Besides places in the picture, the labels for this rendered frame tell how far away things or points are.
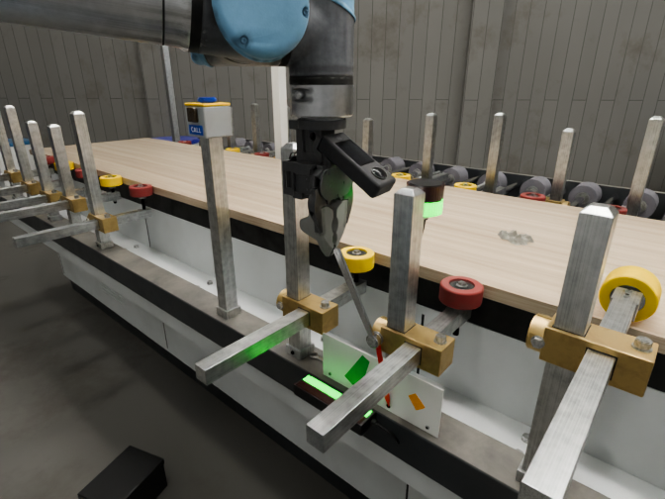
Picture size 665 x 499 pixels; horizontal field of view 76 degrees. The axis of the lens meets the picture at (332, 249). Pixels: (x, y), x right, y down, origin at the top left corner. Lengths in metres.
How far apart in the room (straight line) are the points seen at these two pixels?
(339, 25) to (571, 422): 0.52
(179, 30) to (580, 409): 0.52
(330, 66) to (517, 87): 4.55
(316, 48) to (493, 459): 0.67
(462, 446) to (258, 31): 0.68
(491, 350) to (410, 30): 4.24
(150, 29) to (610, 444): 0.93
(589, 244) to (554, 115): 4.70
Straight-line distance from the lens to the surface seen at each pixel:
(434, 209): 0.69
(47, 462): 1.97
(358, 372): 0.84
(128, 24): 0.44
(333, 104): 0.60
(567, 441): 0.47
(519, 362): 0.93
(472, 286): 0.84
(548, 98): 5.21
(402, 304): 0.71
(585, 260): 0.58
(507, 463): 0.80
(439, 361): 0.71
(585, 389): 0.54
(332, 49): 0.60
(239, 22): 0.42
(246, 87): 5.06
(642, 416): 0.92
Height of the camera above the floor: 1.26
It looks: 22 degrees down
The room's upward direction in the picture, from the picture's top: straight up
